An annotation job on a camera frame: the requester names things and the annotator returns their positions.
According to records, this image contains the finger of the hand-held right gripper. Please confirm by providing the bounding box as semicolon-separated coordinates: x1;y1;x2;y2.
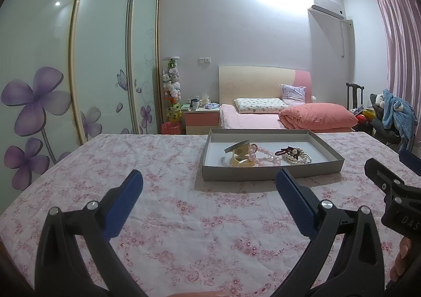
399;149;421;171
365;158;405;199

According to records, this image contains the lilac pillow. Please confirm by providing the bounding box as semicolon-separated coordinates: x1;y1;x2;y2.
281;84;307;104

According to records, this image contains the yellow bangle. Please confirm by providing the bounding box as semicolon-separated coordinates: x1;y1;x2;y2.
229;144;259;167

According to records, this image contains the blue plush garment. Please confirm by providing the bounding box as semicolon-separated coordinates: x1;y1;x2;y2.
382;89;415;153

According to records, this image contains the white air conditioner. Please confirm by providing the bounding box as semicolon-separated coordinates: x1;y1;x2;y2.
307;0;346;19

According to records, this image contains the pink bed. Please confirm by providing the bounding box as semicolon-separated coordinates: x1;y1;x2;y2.
220;103;359;133

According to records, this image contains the pink and beige nightstand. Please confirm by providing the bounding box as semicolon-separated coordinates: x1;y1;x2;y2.
184;107;220;135

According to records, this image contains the beige and pink headboard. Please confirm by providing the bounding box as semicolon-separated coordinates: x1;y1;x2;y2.
219;66;312;106

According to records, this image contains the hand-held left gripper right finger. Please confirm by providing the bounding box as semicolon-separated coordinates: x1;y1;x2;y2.
275;169;385;297

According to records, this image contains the pink bead bracelet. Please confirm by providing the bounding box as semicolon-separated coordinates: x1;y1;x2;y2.
247;144;282;166

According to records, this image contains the wide steel bangle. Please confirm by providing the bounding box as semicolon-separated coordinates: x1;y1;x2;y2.
224;140;250;154

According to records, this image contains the red and yellow toy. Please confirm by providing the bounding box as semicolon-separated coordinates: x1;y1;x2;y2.
354;108;375;124

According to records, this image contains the thin silver bracelet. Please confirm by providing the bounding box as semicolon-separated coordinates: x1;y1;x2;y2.
286;154;312;165

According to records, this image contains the white patterned pillow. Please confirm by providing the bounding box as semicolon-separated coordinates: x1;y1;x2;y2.
234;98;288;114

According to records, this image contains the plush toy tower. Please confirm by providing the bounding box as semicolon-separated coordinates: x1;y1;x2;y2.
162;56;182;121

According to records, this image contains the white pipe conduit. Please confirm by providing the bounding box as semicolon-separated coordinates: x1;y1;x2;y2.
340;18;354;58

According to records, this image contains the white pearl necklace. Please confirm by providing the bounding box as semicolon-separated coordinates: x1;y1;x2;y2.
284;147;311;164

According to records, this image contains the grey cardboard tray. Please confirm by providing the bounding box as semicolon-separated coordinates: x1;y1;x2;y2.
200;128;345;182

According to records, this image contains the dark wooden chair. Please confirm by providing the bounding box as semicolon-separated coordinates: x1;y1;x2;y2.
345;82;365;111

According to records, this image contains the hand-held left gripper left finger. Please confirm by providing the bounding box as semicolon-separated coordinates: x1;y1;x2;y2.
34;170;143;297

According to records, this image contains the red trash bin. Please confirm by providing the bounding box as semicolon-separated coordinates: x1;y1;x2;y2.
161;121;181;135

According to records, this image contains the person's right hand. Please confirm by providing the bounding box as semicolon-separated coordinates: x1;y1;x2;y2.
390;238;415;286

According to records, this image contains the pink floral bedsheet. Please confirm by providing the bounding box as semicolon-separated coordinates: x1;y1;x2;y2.
0;132;421;297

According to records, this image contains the dark red bead bracelet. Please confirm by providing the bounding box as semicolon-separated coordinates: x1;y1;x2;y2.
274;146;298;157

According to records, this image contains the floral sliding door wardrobe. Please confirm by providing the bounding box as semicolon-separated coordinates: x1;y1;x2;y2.
0;0;162;192

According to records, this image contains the folded coral quilt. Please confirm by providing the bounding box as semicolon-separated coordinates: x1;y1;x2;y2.
279;103;358;131

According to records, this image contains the pink curtain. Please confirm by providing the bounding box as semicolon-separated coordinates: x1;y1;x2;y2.
375;0;421;148

